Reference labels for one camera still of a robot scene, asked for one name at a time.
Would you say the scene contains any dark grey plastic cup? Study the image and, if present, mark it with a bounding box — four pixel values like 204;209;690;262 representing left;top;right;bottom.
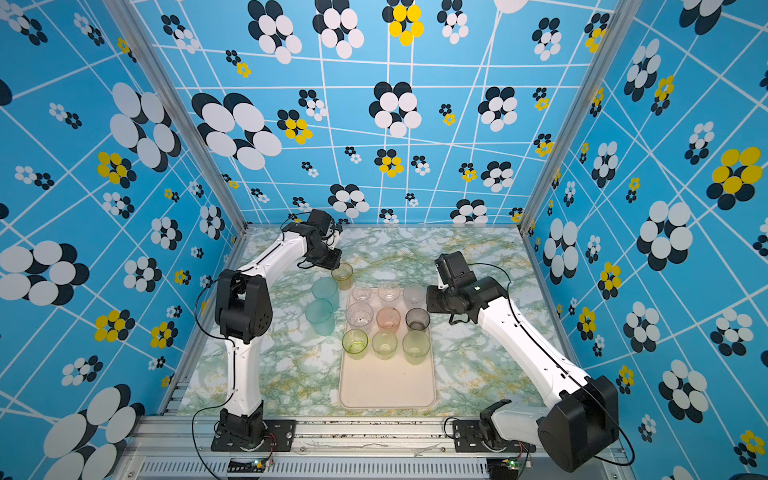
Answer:
405;307;431;332

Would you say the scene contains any amber yellow plastic cup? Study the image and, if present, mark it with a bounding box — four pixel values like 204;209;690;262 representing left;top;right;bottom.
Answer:
331;262;354;291

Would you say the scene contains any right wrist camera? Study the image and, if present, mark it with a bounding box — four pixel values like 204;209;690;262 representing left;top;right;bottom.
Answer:
435;258;447;290

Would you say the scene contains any teal textured cup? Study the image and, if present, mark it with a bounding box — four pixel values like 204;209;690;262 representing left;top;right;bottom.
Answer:
311;277;340;311
305;299;335;336

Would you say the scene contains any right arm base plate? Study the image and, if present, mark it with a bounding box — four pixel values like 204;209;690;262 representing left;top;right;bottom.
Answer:
447;419;537;456

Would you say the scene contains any clear textured plastic cup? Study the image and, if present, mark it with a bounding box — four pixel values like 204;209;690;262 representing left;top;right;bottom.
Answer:
402;283;427;309

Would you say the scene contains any small clear faceted glass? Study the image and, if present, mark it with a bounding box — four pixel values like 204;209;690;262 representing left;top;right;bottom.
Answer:
377;283;401;303

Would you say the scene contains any teal textured cup near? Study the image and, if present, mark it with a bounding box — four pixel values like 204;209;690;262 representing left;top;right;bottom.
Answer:
305;299;335;336

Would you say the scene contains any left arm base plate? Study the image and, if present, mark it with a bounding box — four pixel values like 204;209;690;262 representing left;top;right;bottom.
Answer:
210;419;296;453

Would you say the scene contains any bright green plastic cup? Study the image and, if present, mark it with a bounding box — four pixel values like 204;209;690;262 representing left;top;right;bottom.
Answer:
342;329;369;360

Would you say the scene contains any light green textured cup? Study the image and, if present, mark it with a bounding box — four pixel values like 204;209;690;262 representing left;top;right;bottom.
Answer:
402;330;431;365

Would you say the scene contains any pink textured plastic cup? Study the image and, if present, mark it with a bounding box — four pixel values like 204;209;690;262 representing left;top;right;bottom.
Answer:
376;307;402;333

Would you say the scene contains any right aluminium corner post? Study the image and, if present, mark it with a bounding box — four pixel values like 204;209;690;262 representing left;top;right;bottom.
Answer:
519;0;642;233

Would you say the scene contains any aluminium corner post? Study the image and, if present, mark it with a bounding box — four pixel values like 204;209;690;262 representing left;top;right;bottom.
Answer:
104;1;247;234
519;0;642;233

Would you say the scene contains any aluminium front rail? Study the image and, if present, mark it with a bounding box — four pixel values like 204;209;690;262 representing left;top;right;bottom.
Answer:
113;416;634;479

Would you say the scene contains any large clear plastic cup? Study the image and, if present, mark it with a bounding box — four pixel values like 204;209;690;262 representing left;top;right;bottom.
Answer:
346;301;375;333

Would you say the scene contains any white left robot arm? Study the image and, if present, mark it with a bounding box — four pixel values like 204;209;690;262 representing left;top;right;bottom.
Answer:
215;209;342;449

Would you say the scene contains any pale pink plastic tray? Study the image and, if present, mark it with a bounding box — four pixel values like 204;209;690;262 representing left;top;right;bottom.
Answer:
338;287;438;411

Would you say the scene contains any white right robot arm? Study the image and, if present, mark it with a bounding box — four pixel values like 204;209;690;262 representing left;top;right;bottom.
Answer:
426;252;621;473

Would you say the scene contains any left aluminium corner post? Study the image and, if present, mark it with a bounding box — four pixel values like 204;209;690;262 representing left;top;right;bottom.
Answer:
104;1;247;234

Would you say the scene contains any pale green plastic cup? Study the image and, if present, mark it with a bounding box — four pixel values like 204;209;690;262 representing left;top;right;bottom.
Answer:
371;330;398;360

